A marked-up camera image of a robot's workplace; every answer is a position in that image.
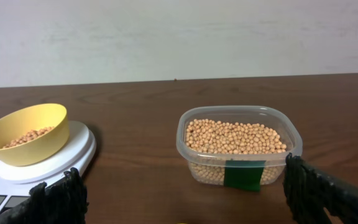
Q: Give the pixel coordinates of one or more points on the soybeans in bowl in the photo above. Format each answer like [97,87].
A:
[29,136]

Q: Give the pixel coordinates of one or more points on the yellow plastic bowl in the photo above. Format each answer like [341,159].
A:
[35,117]

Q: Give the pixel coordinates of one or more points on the soybeans in container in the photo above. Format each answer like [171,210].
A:
[217,139]

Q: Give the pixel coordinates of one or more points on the white digital kitchen scale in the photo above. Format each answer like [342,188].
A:
[15,182]

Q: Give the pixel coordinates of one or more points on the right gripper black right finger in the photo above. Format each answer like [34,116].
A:
[313,195]

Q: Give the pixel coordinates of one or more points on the clear plastic container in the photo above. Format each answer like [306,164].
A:
[241,114]

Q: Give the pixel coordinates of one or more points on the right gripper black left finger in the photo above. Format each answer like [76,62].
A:
[62,203]

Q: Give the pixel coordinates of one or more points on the green tape label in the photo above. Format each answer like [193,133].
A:
[244,175]

